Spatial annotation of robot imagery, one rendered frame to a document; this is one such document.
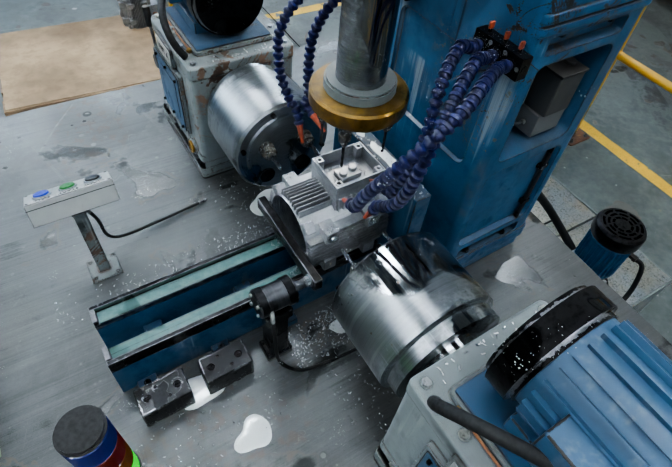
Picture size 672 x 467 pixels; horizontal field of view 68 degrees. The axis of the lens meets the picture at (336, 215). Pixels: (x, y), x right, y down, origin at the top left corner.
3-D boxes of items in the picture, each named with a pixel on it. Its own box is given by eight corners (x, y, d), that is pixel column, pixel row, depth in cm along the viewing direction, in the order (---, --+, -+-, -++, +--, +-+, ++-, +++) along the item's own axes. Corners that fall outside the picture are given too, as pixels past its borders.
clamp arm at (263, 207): (325, 286, 101) (267, 203, 114) (326, 278, 98) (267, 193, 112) (310, 293, 99) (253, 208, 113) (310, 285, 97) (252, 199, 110)
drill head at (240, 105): (270, 102, 152) (268, 24, 134) (333, 177, 133) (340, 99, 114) (191, 125, 142) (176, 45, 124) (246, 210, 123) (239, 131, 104)
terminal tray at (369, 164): (355, 164, 114) (359, 140, 109) (382, 194, 108) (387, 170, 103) (309, 181, 109) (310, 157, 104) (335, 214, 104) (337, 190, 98)
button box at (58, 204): (115, 190, 112) (107, 168, 110) (120, 200, 107) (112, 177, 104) (32, 217, 106) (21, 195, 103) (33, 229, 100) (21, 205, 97)
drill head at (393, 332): (399, 258, 117) (421, 182, 98) (526, 411, 96) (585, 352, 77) (306, 303, 107) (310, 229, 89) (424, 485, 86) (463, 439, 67)
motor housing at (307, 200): (340, 198, 128) (347, 141, 113) (383, 251, 118) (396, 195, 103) (269, 226, 120) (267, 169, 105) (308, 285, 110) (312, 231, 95)
